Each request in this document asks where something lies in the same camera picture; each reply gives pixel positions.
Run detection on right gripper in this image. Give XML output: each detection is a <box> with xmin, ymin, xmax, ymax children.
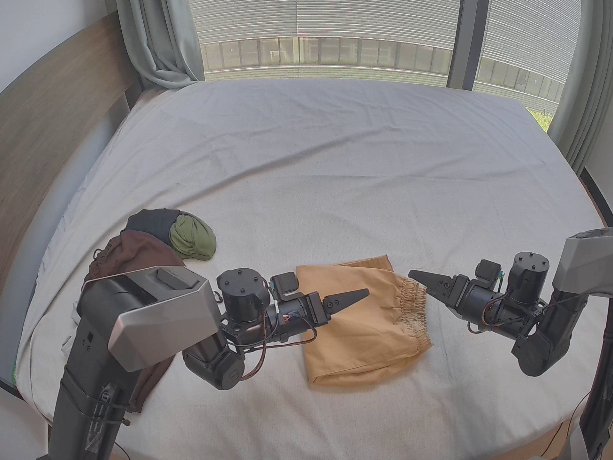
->
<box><xmin>408</xmin><ymin>269</ymin><xmax>509</xmax><ymax>328</ymax></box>

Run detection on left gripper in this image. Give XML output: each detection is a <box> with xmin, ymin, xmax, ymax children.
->
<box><xmin>268</xmin><ymin>287</ymin><xmax>371</xmax><ymax>342</ymax></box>

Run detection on bed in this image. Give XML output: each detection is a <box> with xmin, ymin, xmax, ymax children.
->
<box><xmin>0</xmin><ymin>10</ymin><xmax>613</xmax><ymax>460</ymax></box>

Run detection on tan shorts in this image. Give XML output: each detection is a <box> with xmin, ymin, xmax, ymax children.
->
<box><xmin>296</xmin><ymin>254</ymin><xmax>435</xmax><ymax>388</ymax></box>

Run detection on green garment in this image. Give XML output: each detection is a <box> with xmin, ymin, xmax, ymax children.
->
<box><xmin>168</xmin><ymin>213</ymin><xmax>217</xmax><ymax>263</ymax></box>

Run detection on brown garment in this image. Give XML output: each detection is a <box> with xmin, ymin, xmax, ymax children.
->
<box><xmin>78</xmin><ymin>232</ymin><xmax>193</xmax><ymax>416</ymax></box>

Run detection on dark blue garment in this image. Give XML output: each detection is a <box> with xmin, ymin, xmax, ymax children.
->
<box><xmin>126</xmin><ymin>209</ymin><xmax>185</xmax><ymax>248</ymax></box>

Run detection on grey-green curtain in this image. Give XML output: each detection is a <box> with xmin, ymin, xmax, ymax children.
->
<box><xmin>547</xmin><ymin>0</ymin><xmax>613</xmax><ymax>177</ymax></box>
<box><xmin>111</xmin><ymin>0</ymin><xmax>207</xmax><ymax>88</ymax></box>

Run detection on white garment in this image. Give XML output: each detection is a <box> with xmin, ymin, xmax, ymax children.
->
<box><xmin>60</xmin><ymin>304</ymin><xmax>83</xmax><ymax>354</ymax></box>

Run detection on window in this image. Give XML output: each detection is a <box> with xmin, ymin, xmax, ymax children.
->
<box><xmin>183</xmin><ymin>0</ymin><xmax>584</xmax><ymax>116</ymax></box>

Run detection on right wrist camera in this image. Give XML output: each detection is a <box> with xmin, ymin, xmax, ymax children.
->
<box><xmin>474</xmin><ymin>259</ymin><xmax>504</xmax><ymax>289</ymax></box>

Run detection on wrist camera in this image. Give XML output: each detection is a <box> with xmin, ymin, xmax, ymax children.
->
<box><xmin>474</xmin><ymin>259</ymin><xmax>504</xmax><ymax>289</ymax></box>
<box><xmin>269</xmin><ymin>272</ymin><xmax>300</xmax><ymax>302</ymax></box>

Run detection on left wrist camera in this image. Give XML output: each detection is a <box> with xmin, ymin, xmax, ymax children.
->
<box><xmin>269</xmin><ymin>272</ymin><xmax>300</xmax><ymax>302</ymax></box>

